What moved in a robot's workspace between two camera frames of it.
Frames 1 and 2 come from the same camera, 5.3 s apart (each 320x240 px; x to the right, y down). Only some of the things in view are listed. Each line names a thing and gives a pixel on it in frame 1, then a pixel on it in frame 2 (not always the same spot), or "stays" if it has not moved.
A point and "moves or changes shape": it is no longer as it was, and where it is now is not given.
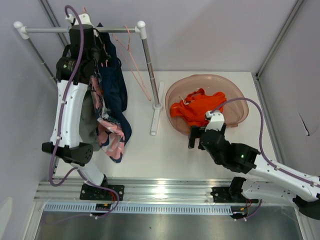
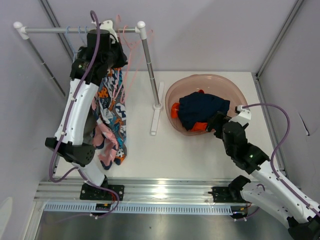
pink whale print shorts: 111,138 → 104,140
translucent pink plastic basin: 234,111 stays
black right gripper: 194,132 → 219,119
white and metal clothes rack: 140,28 stays
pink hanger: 106,63 moves or changes shape
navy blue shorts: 112,79 → 200,107
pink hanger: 128,57 → 150,36
